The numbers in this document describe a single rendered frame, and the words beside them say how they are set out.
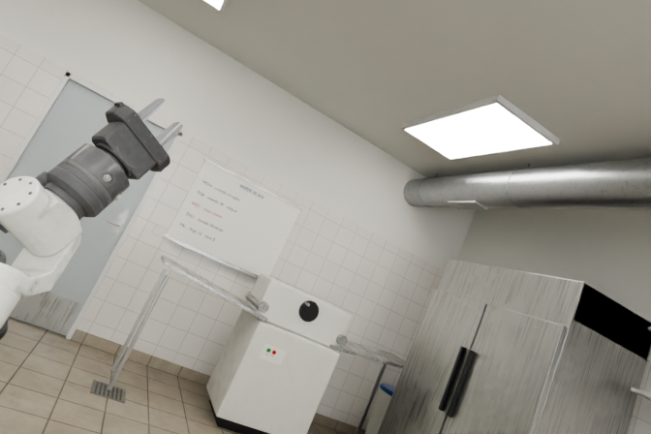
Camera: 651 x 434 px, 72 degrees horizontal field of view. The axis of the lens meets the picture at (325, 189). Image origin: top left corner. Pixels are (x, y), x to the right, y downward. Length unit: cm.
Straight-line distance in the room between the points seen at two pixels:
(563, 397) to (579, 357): 28
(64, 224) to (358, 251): 449
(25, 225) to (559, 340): 310
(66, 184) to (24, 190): 5
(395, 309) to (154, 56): 370
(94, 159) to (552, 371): 306
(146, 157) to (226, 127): 389
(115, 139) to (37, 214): 15
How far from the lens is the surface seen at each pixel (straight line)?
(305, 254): 481
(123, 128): 74
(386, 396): 505
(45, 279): 71
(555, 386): 341
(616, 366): 382
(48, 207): 69
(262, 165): 466
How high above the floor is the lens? 131
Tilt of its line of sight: 11 degrees up
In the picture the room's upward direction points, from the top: 25 degrees clockwise
